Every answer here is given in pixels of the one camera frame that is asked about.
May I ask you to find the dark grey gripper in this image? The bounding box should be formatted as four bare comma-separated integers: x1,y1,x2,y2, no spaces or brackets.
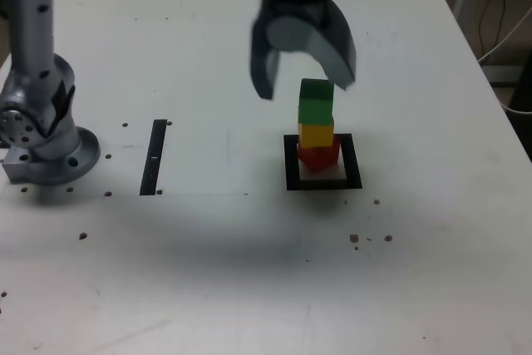
249,0,358,101

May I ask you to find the green cube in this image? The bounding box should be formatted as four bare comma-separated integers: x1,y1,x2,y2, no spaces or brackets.
297,78,336,126

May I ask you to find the yellow cube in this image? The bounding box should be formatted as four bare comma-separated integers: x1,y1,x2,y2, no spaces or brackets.
297,121,334,149

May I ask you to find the red cube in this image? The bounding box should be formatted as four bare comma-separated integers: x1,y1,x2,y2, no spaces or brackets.
296,141,340,174

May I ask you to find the black tape square outline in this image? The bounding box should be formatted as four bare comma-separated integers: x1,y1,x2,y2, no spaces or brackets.
283,133,363,191

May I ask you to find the black tape strip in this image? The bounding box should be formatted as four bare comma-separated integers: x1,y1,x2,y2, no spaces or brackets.
139,119,168,197

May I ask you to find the thin black cable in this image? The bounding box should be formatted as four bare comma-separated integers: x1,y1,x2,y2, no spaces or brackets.
477,0,507,59

